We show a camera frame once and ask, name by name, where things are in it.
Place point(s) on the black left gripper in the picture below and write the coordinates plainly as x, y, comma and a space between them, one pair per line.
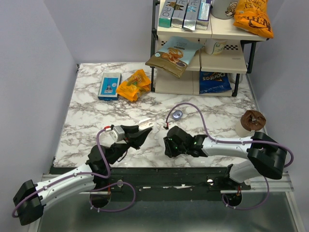
133, 137

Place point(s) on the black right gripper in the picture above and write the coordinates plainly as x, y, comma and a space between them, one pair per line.
169, 151

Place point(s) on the white earbud case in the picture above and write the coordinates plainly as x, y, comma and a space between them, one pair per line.
145, 124

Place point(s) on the purple earbud charging case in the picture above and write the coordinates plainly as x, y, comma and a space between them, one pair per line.
177, 115

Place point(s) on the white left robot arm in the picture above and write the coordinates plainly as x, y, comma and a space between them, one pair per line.
112, 143

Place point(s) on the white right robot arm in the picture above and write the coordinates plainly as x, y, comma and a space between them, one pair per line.
263, 156

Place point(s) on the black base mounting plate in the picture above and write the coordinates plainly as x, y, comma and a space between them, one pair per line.
169, 184

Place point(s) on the orange snack bag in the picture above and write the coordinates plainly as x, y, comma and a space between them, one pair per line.
134, 86

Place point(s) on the blue razor box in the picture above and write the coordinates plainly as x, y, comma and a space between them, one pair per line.
109, 83

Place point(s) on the blue Doritos bag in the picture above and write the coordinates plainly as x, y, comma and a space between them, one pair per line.
213, 82

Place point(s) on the teal gold chip bag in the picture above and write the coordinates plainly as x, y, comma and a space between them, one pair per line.
174, 56

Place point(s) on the white mug on shelf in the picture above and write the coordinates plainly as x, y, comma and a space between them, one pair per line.
214, 46

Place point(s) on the black beige shelf rack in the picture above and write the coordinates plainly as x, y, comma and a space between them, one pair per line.
237, 57

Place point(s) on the teal toothpaste box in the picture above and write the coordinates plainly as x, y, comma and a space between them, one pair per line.
166, 13

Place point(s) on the blue white box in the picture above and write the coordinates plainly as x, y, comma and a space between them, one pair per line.
203, 17

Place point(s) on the white printed cup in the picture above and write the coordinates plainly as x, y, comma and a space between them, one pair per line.
223, 9

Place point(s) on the orange honey dijon chip bag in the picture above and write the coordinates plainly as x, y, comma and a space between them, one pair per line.
251, 16

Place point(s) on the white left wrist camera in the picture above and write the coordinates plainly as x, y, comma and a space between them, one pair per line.
117, 133

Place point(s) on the grey aluminium frame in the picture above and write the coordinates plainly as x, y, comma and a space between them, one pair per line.
258, 184

